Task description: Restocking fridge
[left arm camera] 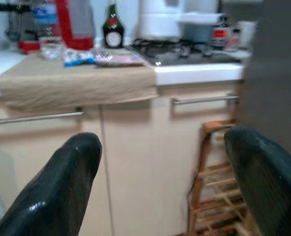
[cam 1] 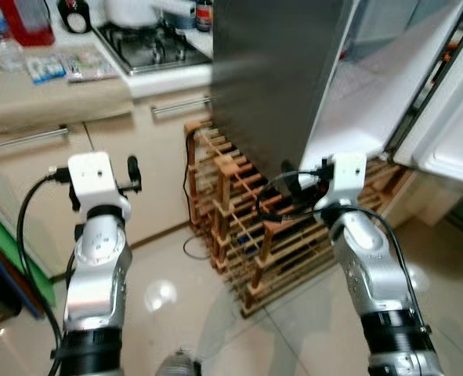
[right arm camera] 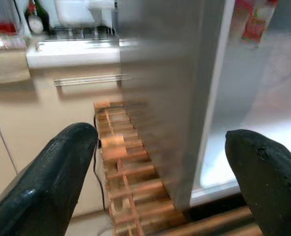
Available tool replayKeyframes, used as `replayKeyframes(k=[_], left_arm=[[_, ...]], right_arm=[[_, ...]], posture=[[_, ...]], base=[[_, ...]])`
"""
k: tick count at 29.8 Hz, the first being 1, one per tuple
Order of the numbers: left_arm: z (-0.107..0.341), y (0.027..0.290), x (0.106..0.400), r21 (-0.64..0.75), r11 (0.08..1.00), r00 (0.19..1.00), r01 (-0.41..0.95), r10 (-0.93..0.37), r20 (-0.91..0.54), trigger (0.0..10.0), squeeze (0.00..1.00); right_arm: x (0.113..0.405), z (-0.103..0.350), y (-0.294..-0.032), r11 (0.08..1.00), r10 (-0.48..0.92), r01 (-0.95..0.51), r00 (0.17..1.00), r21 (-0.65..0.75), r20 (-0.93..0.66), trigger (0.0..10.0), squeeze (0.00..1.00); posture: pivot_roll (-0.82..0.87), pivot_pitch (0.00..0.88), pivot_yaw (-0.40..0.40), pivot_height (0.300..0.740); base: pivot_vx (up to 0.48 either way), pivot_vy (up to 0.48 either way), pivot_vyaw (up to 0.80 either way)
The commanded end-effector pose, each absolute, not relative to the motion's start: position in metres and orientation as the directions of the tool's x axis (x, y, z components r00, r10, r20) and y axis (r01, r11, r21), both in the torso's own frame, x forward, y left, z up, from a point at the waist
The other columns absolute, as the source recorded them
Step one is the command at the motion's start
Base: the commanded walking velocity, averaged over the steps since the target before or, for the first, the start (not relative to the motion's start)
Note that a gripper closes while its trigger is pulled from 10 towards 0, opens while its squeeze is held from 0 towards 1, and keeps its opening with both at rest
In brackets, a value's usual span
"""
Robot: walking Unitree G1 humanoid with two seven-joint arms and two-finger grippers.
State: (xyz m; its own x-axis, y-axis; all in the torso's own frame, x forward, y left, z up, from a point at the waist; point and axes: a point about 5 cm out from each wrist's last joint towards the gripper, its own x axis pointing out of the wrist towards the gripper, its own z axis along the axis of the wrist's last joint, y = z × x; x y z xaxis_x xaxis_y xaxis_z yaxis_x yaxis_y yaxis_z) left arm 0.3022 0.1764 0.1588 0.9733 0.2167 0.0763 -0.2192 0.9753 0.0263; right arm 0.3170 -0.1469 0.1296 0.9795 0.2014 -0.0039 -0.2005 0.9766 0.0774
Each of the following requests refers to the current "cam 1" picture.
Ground clear printed snack packet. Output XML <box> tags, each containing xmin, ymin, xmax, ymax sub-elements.
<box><xmin>63</xmin><ymin>51</ymin><xmax>119</xmax><ymax>81</ymax></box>

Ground stainless steel fridge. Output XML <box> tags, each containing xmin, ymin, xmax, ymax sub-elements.
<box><xmin>212</xmin><ymin>0</ymin><xmax>463</xmax><ymax>176</ymax></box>

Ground white fridge door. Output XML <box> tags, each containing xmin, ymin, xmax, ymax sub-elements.
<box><xmin>388</xmin><ymin>23</ymin><xmax>463</xmax><ymax>187</ymax></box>

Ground beige kitchen cabinet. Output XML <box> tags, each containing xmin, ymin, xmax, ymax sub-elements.
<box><xmin>0</xmin><ymin>86</ymin><xmax>216</xmax><ymax>277</ymax></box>

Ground wooden wine rack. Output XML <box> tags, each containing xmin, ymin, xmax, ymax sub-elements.
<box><xmin>183</xmin><ymin>119</ymin><xmax>409</xmax><ymax>319</ymax></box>

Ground beige counter mat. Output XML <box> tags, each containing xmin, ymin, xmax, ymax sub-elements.
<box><xmin>0</xmin><ymin>59</ymin><xmax>135</xmax><ymax>131</ymax></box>

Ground steel gas hob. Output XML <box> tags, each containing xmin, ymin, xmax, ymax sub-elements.
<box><xmin>94</xmin><ymin>20</ymin><xmax>214</xmax><ymax>77</ymax></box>

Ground green bin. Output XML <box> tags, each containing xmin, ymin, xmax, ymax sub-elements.
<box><xmin>0</xmin><ymin>215</ymin><xmax>56</xmax><ymax>306</ymax></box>

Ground blue snack packet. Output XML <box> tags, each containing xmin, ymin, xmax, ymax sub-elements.
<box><xmin>26</xmin><ymin>55</ymin><xmax>66</xmax><ymax>84</ymax></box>

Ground blue bin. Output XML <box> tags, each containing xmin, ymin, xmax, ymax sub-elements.
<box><xmin>0</xmin><ymin>235</ymin><xmax>44</xmax><ymax>319</ymax></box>

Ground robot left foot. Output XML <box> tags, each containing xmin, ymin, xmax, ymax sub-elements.
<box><xmin>154</xmin><ymin>350</ymin><xmax>203</xmax><ymax>376</ymax></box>

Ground clear plastic water bottle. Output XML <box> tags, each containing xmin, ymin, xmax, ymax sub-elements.
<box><xmin>0</xmin><ymin>0</ymin><xmax>24</xmax><ymax>73</ymax></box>

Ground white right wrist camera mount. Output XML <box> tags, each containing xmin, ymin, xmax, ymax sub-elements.
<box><xmin>324</xmin><ymin>152</ymin><xmax>368</xmax><ymax>214</ymax></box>

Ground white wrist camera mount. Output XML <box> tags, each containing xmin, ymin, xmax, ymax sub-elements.
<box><xmin>67</xmin><ymin>151</ymin><xmax>132</xmax><ymax>222</ymax></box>
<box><xmin>324</xmin><ymin>152</ymin><xmax>368</xmax><ymax>214</ymax></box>

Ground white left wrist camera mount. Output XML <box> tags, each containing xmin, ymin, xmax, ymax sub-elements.
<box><xmin>67</xmin><ymin>151</ymin><xmax>132</xmax><ymax>222</ymax></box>

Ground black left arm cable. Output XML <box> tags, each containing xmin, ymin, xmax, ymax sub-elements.
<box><xmin>15</xmin><ymin>167</ymin><xmax>77</xmax><ymax>376</ymax></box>

